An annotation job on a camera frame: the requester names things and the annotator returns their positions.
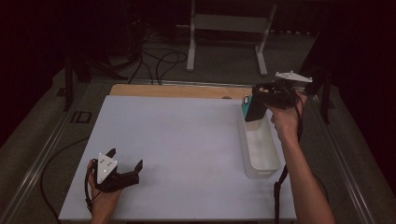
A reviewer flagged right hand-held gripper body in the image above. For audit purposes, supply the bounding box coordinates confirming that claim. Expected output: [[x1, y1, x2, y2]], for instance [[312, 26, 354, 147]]
[[251, 70, 314, 110]]

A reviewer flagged looped black floor cable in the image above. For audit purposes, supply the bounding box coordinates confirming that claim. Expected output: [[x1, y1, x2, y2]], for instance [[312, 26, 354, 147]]
[[154, 50, 189, 86]]

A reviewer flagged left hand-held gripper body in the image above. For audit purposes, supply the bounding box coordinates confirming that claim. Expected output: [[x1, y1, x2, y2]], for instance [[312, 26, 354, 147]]
[[92, 151, 140, 194]]

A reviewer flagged white table cover board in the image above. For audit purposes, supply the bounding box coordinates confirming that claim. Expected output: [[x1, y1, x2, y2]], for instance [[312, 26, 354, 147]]
[[58, 94, 297, 222]]

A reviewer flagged right hand-held gripper cable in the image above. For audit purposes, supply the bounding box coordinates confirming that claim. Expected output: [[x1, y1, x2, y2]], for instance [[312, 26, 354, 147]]
[[273, 88, 305, 224]]

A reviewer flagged black phone case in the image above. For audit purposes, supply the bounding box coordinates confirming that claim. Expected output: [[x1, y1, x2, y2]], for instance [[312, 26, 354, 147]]
[[244, 92, 269, 123]]

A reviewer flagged white metal stand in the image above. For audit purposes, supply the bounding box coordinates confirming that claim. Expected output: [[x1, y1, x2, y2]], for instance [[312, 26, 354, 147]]
[[177, 0, 278, 77]]

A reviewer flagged hand-held gripper cable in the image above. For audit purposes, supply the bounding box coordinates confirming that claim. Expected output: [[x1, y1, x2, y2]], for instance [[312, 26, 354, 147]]
[[273, 88, 305, 224], [83, 160, 101, 215]]

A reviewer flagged black tripod stand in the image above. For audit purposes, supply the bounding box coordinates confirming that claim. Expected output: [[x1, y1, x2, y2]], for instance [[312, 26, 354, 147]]
[[270, 60, 336, 124], [55, 54, 129, 113]]

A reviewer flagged person's left hand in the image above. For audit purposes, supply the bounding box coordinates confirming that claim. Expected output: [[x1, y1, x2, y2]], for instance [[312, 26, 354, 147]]
[[87, 158, 124, 218]]

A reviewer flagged long black floor cable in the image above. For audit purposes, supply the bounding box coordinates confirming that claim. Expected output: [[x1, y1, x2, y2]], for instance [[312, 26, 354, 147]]
[[39, 136, 91, 221]]

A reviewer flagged left hand-held gripper cable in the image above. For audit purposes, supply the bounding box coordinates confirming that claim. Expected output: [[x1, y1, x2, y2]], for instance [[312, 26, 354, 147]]
[[83, 160, 101, 215]]

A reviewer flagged person's right hand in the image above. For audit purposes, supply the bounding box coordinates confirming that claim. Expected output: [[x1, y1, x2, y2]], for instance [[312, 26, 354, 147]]
[[266, 92, 308, 145]]

